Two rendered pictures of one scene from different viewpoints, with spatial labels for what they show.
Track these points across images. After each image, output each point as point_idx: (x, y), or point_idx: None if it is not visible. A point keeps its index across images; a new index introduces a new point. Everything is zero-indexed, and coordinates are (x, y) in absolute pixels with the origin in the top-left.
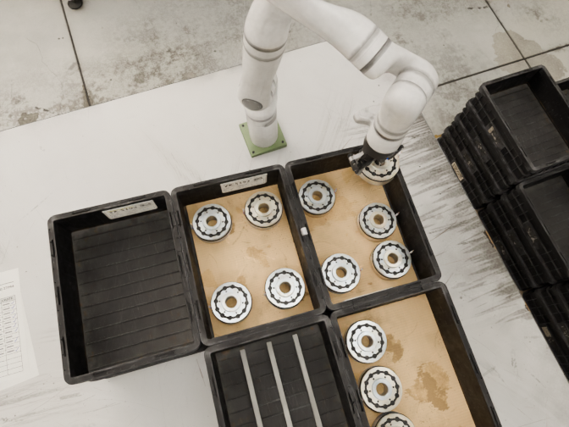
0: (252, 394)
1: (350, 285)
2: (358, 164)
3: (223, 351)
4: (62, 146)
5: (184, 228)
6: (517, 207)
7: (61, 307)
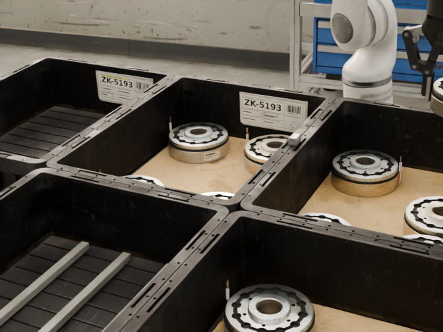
0: (37, 282)
1: None
2: (424, 63)
3: (62, 238)
4: None
5: (155, 100)
6: None
7: None
